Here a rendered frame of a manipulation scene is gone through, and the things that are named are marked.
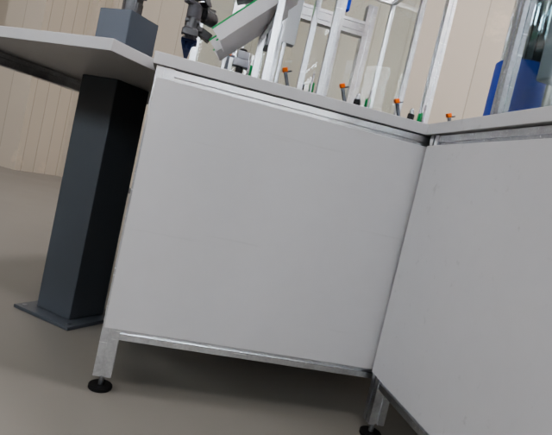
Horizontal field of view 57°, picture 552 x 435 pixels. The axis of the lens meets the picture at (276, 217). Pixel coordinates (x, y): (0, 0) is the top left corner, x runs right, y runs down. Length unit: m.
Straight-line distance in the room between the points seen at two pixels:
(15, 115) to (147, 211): 6.77
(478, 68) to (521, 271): 5.18
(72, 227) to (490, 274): 1.32
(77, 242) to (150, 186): 0.60
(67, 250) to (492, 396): 1.38
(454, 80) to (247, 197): 4.95
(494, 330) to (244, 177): 0.67
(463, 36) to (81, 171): 5.04
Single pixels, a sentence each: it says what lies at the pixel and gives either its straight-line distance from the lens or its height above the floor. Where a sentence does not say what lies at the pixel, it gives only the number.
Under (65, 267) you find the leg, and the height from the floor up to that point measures 0.18.
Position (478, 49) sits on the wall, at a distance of 6.18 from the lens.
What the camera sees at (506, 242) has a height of 0.60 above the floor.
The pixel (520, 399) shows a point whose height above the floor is 0.36.
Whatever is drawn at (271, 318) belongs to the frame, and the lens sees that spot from 1.37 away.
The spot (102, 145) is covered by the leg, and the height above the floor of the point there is 0.61.
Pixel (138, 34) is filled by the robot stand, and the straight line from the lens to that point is 1.87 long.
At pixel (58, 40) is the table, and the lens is 1.44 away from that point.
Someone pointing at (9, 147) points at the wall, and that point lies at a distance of 8.01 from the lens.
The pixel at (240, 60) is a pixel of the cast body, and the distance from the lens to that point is 2.06.
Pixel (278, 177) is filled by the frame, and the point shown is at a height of 0.63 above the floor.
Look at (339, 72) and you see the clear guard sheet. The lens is 3.58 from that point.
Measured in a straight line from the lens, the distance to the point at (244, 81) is 1.31.
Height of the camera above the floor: 0.61
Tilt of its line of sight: 4 degrees down
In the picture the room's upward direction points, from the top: 13 degrees clockwise
